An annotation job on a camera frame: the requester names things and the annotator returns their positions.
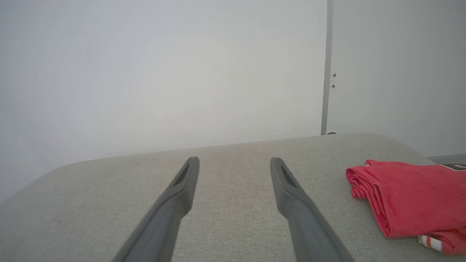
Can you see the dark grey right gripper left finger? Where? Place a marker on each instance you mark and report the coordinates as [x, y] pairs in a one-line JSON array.
[[164, 218]]

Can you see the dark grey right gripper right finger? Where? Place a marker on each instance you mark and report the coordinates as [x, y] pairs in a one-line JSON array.
[[302, 218]]

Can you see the red garment with white stripes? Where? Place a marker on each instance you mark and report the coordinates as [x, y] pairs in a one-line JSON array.
[[411, 196]]

